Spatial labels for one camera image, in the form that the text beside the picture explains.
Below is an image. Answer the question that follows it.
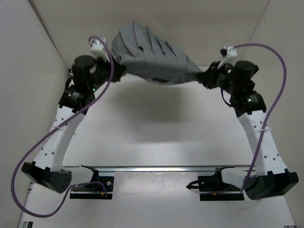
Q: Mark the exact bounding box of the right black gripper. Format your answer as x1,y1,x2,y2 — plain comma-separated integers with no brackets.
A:
197,61,237,94

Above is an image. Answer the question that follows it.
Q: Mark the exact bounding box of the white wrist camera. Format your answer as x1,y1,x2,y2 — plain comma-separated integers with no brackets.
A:
89,38,109,62
217,46,238,69

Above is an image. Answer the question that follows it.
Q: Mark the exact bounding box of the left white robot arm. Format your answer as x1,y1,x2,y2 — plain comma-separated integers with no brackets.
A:
21,55,126,193

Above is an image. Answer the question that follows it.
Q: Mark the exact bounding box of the grey pleated skirt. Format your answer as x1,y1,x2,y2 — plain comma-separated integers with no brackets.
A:
112,20,202,85

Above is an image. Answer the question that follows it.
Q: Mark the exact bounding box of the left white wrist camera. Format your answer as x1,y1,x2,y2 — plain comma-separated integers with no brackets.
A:
89,38,109,62

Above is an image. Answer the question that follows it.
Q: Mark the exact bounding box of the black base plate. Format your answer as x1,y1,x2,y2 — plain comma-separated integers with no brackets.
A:
69,172,114,200
198,174,245,201

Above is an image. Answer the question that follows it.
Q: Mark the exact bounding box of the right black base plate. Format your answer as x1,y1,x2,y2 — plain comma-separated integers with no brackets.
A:
198,174,245,201

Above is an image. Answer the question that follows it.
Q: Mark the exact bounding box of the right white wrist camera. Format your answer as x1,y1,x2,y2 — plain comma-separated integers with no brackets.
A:
217,46,238,69

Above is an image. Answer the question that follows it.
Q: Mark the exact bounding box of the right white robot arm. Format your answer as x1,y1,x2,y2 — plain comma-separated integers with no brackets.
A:
187,61,299,201

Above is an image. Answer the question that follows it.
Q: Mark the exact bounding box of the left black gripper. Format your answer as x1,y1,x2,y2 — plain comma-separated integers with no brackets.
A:
94,50,128,85

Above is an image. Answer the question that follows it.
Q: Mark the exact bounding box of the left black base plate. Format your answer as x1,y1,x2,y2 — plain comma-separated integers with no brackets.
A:
69,172,114,200

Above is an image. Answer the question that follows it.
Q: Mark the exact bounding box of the aluminium table rail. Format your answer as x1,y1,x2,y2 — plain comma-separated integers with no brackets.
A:
64,164,259,173

